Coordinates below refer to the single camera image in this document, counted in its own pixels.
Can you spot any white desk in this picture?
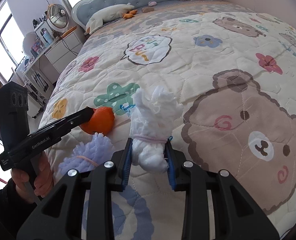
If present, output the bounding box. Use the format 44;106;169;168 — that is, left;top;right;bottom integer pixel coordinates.
22;36;62;100

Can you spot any purple foam net trash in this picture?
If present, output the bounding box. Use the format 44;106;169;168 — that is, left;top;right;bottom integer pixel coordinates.
59;133;115;175

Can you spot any light blue water bottle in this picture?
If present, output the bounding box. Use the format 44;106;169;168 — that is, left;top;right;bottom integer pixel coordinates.
42;28;54;44

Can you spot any white duck plush pillow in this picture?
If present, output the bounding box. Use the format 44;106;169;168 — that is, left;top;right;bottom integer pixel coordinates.
85;3;134;35

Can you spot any white desk fan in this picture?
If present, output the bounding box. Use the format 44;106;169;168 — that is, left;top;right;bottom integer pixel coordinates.
47;4;69;33

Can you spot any black power cable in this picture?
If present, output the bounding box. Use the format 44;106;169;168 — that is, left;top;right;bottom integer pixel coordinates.
59;36;80;55

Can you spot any small brown plush toy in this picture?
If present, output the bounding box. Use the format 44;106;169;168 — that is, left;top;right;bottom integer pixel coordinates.
141;7;155;13

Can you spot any white drawer nightstand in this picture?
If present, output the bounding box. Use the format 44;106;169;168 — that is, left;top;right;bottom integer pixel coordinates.
46;28;86;73

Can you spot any white rolling cart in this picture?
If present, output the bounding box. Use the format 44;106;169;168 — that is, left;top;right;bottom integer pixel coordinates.
25;84;45;119

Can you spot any small pink plush toy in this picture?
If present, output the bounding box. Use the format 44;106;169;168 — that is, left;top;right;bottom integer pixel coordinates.
148;1;157;7

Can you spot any person's left hand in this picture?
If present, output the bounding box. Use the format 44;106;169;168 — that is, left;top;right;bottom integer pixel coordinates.
10;152;54;204

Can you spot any side window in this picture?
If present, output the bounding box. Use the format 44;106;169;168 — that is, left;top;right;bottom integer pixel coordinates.
0;0;25;81

